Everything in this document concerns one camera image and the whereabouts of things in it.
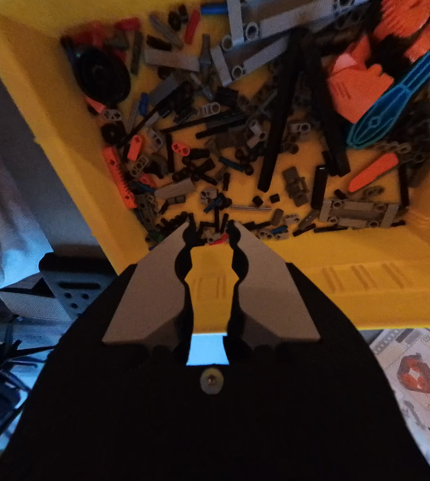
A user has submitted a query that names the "yellow plastic bin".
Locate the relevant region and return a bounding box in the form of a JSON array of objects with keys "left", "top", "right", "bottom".
[{"left": 0, "top": 0, "right": 430, "bottom": 336}]

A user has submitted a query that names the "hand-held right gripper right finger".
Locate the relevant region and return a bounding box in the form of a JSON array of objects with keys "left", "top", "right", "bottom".
[{"left": 225, "top": 221, "right": 321, "bottom": 363}]

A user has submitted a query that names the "large black toy tyre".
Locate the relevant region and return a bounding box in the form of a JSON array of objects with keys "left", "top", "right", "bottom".
[{"left": 72, "top": 45, "right": 132, "bottom": 108}]

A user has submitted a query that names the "black long toy beam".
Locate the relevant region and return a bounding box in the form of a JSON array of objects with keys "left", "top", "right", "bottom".
[{"left": 256, "top": 29, "right": 303, "bottom": 193}]

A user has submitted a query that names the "orange pointed toy panel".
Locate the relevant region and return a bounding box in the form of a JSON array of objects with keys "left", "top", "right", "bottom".
[{"left": 348, "top": 151, "right": 400, "bottom": 193}]

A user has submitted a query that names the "grey short toy panel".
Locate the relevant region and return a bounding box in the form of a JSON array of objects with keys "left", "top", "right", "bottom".
[{"left": 318, "top": 198, "right": 400, "bottom": 230}]

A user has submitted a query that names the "open instruction booklet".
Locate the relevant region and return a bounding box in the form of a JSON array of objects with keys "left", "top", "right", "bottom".
[{"left": 368, "top": 326, "right": 430, "bottom": 473}]

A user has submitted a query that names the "pile of small toy parts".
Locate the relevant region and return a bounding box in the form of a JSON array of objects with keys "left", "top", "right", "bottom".
[{"left": 60, "top": 0, "right": 430, "bottom": 249}]

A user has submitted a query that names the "orange toy gear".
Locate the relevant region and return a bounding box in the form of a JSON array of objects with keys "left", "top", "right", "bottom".
[{"left": 381, "top": 0, "right": 430, "bottom": 33}]

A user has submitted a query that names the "grey long toy panel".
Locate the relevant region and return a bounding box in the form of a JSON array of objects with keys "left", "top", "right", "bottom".
[{"left": 245, "top": 0, "right": 351, "bottom": 38}]

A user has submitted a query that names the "black toy wheel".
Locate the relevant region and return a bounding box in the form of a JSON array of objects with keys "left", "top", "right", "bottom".
[{"left": 100, "top": 123, "right": 126, "bottom": 146}]

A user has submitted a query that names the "black office chair base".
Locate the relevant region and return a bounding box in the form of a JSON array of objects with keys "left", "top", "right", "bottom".
[{"left": 0, "top": 319, "right": 57, "bottom": 380}]

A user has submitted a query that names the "orange toothed toy rack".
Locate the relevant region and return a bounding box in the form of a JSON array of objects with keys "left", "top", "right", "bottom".
[{"left": 101, "top": 145, "right": 138, "bottom": 210}]

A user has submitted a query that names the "orange curved toy panel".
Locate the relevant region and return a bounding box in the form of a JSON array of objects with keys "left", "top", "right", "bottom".
[{"left": 327, "top": 35, "right": 395, "bottom": 125}]

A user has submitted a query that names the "blue toy tool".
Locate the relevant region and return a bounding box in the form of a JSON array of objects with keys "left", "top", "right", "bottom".
[{"left": 346, "top": 22, "right": 430, "bottom": 151}]

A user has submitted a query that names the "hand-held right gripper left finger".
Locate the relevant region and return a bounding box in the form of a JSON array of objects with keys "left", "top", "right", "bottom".
[{"left": 102, "top": 222, "right": 195, "bottom": 363}]

